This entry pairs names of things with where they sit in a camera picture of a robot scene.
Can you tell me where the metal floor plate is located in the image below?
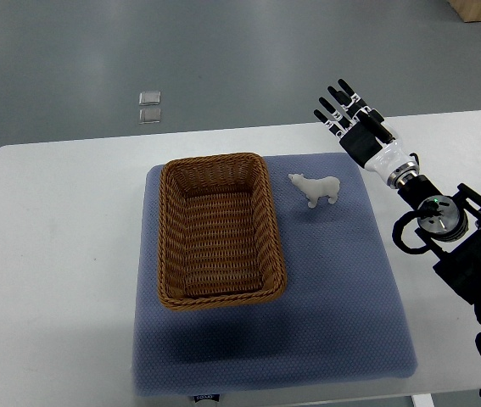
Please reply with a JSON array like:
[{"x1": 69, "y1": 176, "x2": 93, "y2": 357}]
[
  {"x1": 139, "y1": 108, "x2": 161, "y2": 124},
  {"x1": 138, "y1": 91, "x2": 161, "y2": 106}
]

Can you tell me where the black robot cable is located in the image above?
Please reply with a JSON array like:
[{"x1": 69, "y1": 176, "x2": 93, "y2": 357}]
[{"x1": 391, "y1": 210, "x2": 481, "y2": 387}]

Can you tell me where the upper metal floor plate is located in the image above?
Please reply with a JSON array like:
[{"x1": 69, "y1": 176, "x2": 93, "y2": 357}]
[{"x1": 138, "y1": 91, "x2": 161, "y2": 106}]

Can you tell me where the brown wicker basket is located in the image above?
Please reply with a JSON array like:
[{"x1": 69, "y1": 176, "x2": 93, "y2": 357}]
[{"x1": 157, "y1": 153, "x2": 288, "y2": 311}]

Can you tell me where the white bear figurine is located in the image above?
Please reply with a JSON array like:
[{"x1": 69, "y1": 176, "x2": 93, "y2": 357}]
[{"x1": 288, "y1": 174, "x2": 340, "y2": 209}]

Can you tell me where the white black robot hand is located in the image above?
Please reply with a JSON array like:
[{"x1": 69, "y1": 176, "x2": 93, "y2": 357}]
[{"x1": 313, "y1": 79, "x2": 419, "y2": 187}]

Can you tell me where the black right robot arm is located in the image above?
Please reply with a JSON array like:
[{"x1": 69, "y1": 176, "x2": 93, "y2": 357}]
[{"x1": 314, "y1": 79, "x2": 481, "y2": 324}]

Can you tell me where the lower metal floor plate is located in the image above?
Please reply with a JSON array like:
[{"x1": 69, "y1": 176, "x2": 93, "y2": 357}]
[{"x1": 139, "y1": 108, "x2": 161, "y2": 124}]

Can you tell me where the blue fabric mat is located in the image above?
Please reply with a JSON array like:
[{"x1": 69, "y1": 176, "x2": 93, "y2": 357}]
[{"x1": 132, "y1": 153, "x2": 417, "y2": 397}]

